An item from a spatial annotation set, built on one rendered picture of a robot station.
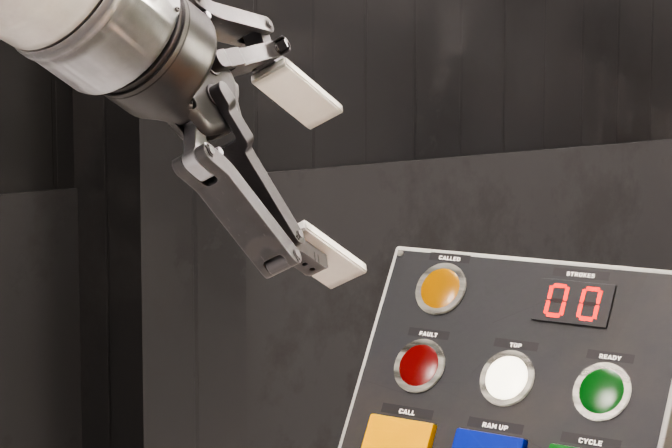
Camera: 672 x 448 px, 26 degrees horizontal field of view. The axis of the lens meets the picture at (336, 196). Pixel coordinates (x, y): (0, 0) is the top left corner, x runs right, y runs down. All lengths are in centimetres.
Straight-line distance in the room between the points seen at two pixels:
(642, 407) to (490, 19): 302
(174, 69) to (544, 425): 69
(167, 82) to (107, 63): 4
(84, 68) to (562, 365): 74
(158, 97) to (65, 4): 10
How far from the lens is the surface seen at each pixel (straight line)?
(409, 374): 149
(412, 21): 406
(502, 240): 440
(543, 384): 143
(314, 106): 102
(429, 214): 413
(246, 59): 95
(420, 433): 146
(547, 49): 455
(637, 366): 140
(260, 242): 88
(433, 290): 152
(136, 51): 82
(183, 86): 85
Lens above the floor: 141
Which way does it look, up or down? 6 degrees down
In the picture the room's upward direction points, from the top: straight up
